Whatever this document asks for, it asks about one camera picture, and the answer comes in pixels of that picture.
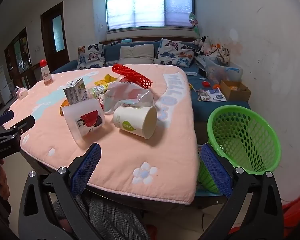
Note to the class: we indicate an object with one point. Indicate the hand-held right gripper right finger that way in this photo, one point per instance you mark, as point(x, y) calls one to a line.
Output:
point(215, 170)

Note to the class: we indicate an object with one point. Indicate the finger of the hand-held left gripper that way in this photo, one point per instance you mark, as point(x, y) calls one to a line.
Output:
point(5, 118)
point(25, 125)

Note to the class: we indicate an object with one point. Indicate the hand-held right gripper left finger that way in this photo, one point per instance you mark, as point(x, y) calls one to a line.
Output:
point(87, 170)

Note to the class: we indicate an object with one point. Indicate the translucent plastic cup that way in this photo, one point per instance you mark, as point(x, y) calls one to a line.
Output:
point(77, 115)

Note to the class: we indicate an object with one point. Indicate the small grey drink carton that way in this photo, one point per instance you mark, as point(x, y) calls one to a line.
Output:
point(75, 92)

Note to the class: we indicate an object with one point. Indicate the green plastic basket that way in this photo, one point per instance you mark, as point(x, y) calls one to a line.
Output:
point(272, 152)

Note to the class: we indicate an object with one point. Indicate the white paper cup green label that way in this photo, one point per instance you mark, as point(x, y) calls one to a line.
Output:
point(132, 120)

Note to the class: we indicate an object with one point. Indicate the clear bottle yellow green label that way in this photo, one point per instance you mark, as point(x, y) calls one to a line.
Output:
point(98, 91)

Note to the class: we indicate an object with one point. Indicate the white plastic bag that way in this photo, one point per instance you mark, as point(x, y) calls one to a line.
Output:
point(120, 92)

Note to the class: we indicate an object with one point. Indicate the yellow snack wrapper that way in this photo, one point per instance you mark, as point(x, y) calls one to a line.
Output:
point(107, 78)

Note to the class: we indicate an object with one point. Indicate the red foam mesh sleeve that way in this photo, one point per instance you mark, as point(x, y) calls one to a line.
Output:
point(130, 72)

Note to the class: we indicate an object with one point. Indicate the person's left hand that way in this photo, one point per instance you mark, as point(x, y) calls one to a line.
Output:
point(4, 180)

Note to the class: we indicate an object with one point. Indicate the pink tissue box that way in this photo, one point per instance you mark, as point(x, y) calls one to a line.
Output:
point(22, 94)

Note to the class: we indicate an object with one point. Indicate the pink printed blanket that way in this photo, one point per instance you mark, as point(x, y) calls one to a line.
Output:
point(115, 155)

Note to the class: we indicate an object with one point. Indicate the white fridge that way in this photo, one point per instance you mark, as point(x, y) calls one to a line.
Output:
point(1, 82)

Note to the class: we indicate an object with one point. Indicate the person's plaid trouser leg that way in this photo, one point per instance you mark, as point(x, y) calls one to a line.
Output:
point(110, 217)

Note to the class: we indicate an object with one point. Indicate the red capped bottle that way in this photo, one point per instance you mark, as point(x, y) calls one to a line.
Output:
point(47, 76)

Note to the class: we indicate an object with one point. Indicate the blue sofa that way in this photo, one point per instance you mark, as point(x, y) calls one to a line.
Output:
point(210, 107)

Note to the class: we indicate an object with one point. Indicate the dark wooden cabinet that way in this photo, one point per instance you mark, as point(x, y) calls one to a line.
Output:
point(22, 47)

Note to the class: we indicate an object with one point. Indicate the blue white booklet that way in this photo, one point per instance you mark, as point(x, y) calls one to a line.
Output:
point(212, 95)

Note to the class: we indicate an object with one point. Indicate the cardboard box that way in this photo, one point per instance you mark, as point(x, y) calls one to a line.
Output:
point(236, 95)

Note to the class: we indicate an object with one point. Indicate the dark wooden door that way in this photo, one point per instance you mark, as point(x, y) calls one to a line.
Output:
point(50, 45)

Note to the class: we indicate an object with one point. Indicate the small red toy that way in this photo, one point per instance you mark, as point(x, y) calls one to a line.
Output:
point(205, 83)

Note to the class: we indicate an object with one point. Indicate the butterfly print pillow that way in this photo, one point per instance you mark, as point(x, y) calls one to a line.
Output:
point(92, 55)
point(175, 52)

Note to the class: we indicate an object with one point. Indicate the clear plastic storage box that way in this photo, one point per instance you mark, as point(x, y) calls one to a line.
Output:
point(230, 72)

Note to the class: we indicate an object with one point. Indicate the black white cow plush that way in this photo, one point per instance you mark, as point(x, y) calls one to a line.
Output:
point(202, 45)

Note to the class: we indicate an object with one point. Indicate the beige cushion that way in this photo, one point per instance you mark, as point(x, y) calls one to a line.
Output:
point(136, 53)

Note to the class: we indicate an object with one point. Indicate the teal tissue pack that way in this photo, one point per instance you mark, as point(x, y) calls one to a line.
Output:
point(126, 40)

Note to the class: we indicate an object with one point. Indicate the flower pinwheel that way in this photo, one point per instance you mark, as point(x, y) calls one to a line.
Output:
point(193, 21)

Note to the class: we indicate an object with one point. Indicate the window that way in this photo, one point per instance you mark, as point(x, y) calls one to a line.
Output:
point(145, 5)

